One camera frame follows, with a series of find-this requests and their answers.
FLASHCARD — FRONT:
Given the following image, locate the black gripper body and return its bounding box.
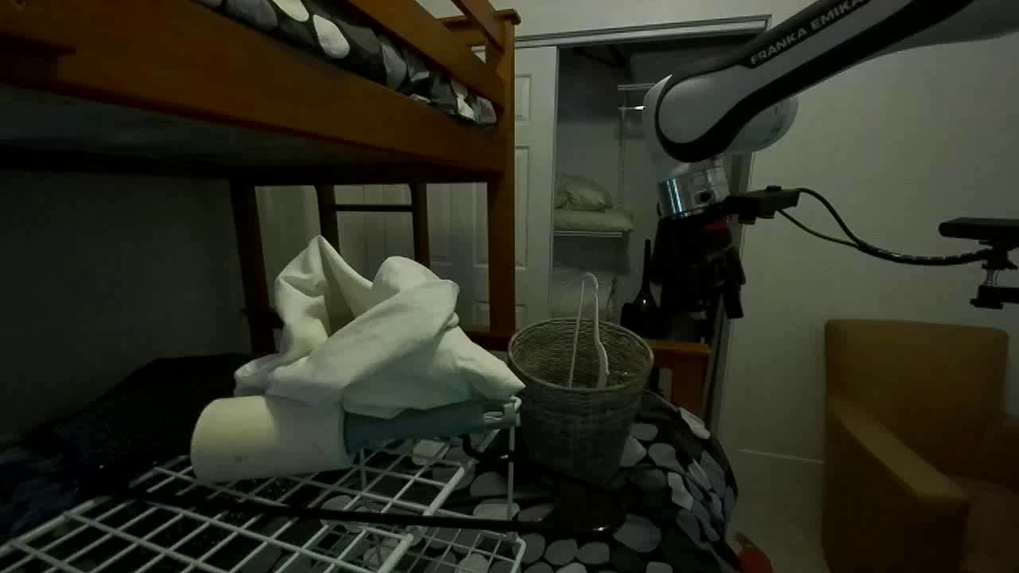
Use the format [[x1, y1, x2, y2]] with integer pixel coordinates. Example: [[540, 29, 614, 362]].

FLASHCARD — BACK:
[[651, 210, 746, 319]]

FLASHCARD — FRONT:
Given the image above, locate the folded blue cloth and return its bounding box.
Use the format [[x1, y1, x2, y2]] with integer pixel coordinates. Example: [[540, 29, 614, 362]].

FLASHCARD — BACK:
[[342, 395, 527, 459]]

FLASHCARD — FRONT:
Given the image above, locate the brown armchair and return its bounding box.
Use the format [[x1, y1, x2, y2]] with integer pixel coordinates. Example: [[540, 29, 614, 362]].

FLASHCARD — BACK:
[[823, 315, 1019, 573]]

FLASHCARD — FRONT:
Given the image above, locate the white panel door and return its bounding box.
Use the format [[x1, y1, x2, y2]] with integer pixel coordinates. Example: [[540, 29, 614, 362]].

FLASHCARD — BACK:
[[512, 42, 562, 330]]

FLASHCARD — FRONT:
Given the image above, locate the black camera on mount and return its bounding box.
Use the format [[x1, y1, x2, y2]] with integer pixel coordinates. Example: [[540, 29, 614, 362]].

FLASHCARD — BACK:
[[937, 215, 1019, 313]]

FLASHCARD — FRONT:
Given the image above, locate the woven basket with white handle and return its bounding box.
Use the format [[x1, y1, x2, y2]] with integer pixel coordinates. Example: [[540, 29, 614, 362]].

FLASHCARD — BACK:
[[505, 272, 660, 489]]

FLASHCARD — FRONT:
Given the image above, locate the white pillow on shelf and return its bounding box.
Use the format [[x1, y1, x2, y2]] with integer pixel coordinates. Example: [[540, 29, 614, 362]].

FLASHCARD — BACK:
[[555, 172, 617, 216]]

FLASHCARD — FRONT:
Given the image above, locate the rolled white towel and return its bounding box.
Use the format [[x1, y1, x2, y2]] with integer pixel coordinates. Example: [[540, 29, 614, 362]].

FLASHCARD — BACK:
[[189, 391, 359, 488]]

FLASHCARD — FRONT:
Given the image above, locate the white wire rack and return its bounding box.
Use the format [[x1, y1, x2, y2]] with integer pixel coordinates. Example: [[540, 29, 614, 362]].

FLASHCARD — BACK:
[[0, 395, 533, 573]]

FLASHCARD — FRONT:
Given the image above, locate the orange wooden box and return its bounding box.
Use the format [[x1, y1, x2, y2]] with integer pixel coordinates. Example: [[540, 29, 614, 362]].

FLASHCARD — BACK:
[[648, 338, 716, 421]]

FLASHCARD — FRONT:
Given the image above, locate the white towel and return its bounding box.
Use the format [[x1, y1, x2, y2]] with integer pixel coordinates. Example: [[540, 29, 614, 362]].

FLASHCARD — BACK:
[[189, 391, 359, 488], [234, 234, 529, 421]]

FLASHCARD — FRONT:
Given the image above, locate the dotted bedding of bunk mattress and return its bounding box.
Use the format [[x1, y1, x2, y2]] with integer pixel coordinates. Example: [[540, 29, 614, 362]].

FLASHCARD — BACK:
[[201, 0, 504, 132]]

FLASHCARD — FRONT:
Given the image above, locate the black dotted bedspread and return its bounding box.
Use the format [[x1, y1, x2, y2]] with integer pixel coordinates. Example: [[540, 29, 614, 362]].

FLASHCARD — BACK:
[[0, 355, 741, 573]]

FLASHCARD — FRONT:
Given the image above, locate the wooden bunk bed frame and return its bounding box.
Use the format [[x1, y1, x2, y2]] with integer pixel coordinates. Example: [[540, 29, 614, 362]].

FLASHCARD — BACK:
[[0, 0, 522, 360]]

